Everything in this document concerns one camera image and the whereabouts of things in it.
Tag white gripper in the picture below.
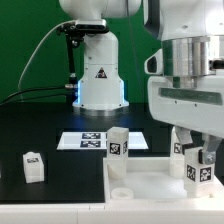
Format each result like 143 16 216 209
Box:
144 49 224 165

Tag white square tabletop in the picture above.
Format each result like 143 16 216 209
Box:
103 157 224 202

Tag white marker plate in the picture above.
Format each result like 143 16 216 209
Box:
57 132 148 150

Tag black camera on stand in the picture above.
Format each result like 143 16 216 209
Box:
56 19 109 88

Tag white camera cable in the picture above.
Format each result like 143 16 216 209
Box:
17 20 76 92

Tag black cables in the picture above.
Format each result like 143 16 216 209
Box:
0 84 79 108

